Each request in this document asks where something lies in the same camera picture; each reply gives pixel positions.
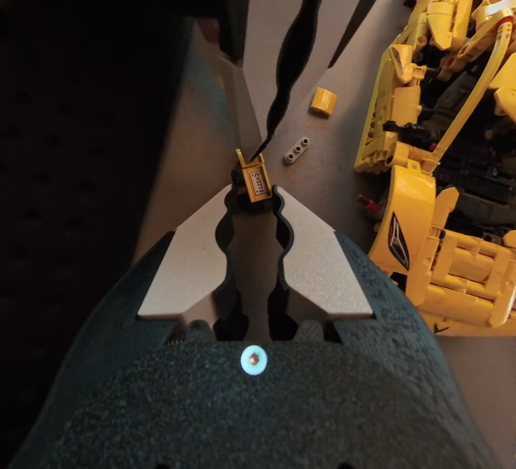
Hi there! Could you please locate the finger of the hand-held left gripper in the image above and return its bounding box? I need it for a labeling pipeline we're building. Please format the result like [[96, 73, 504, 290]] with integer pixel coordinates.
[[258, 0, 404, 155], [218, 0, 311, 163]]

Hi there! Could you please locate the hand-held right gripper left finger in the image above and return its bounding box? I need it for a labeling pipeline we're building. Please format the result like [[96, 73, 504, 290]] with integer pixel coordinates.
[[137, 184, 242, 341]]

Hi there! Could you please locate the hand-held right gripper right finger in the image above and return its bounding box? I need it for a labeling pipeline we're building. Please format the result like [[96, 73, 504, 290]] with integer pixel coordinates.
[[268, 185, 374, 341]]

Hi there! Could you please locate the yellow licence plate brick assembly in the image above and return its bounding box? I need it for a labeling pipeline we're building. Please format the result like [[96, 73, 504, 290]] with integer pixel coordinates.
[[232, 149, 275, 213]]

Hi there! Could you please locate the yellow toy brick car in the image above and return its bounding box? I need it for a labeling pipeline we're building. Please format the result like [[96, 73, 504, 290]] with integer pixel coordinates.
[[354, 0, 516, 336]]

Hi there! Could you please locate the grey desk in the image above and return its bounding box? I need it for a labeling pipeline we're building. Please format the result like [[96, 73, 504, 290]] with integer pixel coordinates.
[[133, 0, 516, 469]]

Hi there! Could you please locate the yellow curved panel brick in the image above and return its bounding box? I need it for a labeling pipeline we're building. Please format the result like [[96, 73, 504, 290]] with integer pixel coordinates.
[[310, 87, 337, 118]]

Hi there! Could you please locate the light grey three-hole beam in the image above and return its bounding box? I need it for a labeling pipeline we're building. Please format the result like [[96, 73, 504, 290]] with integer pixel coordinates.
[[283, 137, 311, 165]]

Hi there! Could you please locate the black dotted mat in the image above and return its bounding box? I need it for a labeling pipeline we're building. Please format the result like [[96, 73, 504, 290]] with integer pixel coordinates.
[[0, 0, 194, 449]]

